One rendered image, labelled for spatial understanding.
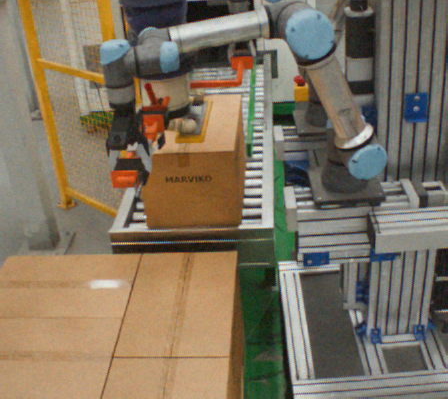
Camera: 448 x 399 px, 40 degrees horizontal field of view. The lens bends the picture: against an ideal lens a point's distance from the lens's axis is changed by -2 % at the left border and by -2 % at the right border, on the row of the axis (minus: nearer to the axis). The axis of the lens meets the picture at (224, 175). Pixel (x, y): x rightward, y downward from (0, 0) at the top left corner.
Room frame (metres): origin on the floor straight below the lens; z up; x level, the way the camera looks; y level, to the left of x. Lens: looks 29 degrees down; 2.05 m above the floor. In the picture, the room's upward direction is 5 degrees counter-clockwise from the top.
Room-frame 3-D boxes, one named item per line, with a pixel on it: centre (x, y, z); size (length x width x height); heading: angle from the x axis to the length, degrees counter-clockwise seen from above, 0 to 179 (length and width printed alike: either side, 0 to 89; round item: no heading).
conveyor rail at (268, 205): (3.32, -0.28, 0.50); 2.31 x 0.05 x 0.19; 174
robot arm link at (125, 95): (1.51, 0.25, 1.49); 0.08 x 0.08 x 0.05
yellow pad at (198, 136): (2.07, 0.09, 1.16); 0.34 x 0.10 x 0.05; 173
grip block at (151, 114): (1.84, 0.21, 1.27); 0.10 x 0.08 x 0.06; 83
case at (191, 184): (2.52, 0.12, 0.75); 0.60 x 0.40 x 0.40; 173
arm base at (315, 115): (2.22, -0.41, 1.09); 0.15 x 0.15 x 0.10
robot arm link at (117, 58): (1.51, 0.24, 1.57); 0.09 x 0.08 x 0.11; 98
